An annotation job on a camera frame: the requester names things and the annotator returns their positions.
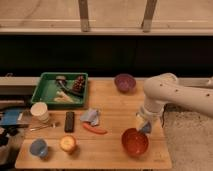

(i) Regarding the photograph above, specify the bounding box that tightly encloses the green plastic tray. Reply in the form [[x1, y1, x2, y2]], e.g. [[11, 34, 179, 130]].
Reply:
[[31, 72, 88, 109]]

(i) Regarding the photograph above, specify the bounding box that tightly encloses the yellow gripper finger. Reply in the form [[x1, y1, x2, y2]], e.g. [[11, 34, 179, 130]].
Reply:
[[135, 115, 144, 131], [147, 122, 153, 134]]

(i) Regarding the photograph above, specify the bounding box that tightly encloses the blue box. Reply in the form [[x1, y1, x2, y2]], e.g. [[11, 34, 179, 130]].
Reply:
[[0, 109, 23, 126]]

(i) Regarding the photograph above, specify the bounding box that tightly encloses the pale corn husk piece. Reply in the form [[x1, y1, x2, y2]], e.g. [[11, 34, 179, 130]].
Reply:
[[54, 91, 73, 103]]

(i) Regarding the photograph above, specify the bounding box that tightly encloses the dark handled brush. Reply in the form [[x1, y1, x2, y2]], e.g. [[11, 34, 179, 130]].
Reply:
[[56, 76, 82, 97]]

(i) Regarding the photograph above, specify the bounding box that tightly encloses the black remote control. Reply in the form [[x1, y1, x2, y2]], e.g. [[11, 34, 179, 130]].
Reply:
[[64, 111, 75, 133]]

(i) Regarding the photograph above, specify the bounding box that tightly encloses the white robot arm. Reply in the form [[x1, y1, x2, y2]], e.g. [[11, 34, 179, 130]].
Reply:
[[136, 73, 213, 133]]

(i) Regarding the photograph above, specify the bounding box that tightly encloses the pine cone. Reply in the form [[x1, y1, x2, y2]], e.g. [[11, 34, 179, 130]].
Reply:
[[72, 75, 85, 93]]

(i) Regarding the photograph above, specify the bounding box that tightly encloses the red bowl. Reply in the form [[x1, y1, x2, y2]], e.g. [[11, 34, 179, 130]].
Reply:
[[121, 128, 149, 157]]

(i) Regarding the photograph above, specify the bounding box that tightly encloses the blue sponge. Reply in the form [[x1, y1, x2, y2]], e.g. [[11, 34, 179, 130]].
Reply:
[[139, 122, 148, 134]]

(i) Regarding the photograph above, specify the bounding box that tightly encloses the red chili pepper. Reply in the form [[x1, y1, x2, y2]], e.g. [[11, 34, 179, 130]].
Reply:
[[82, 122, 107, 135]]

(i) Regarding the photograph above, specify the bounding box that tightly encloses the metal spoon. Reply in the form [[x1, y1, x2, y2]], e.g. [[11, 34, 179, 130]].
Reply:
[[29, 122, 60, 131]]

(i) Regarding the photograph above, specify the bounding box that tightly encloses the white paper cup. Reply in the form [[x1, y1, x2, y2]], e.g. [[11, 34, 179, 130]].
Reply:
[[30, 102, 50, 123]]

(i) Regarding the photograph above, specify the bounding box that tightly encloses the crumpled blue cloth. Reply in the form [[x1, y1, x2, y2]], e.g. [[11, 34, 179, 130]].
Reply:
[[80, 108, 99, 126]]

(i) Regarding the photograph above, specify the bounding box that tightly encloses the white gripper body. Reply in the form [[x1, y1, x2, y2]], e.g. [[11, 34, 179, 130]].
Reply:
[[137, 106, 163, 124]]

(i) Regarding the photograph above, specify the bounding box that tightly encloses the purple bowl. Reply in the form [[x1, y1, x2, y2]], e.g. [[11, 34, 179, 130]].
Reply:
[[114, 74, 136, 93]]

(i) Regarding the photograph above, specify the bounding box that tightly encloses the blue cup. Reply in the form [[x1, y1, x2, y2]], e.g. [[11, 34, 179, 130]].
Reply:
[[29, 139, 48, 158]]

